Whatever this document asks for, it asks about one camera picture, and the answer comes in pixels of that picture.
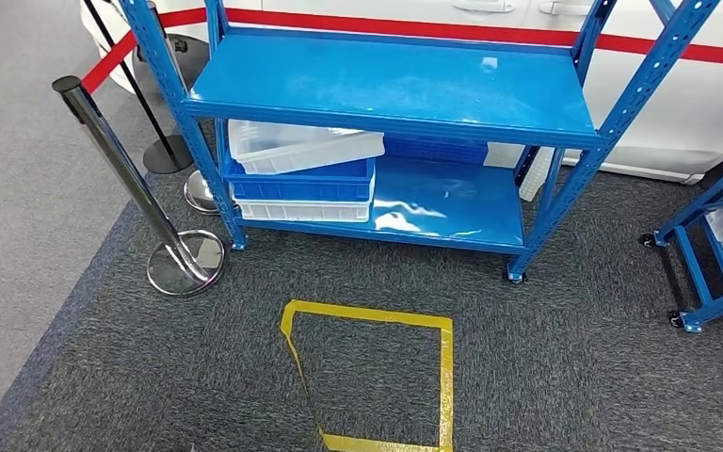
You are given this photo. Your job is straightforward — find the blue metal shelf rack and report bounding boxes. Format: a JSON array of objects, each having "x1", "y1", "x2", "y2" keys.
[{"x1": 118, "y1": 0, "x2": 723, "y2": 285}]

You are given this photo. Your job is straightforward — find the red barrier belt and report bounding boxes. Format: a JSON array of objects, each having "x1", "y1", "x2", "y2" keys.
[{"x1": 79, "y1": 7, "x2": 723, "y2": 95}]

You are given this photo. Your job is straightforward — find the thin black pole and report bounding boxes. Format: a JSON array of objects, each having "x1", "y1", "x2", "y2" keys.
[{"x1": 82, "y1": 0, "x2": 196, "y2": 176}]

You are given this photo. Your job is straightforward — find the white car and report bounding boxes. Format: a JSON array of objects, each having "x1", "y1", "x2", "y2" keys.
[{"x1": 79, "y1": 0, "x2": 723, "y2": 186}]

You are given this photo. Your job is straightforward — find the yellow floor tape square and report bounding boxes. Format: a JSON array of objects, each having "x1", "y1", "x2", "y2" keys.
[{"x1": 279, "y1": 299, "x2": 457, "y2": 452}]

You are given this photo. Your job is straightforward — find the blue rack with casters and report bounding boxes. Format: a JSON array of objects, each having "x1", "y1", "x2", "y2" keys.
[{"x1": 638, "y1": 144, "x2": 723, "y2": 335}]

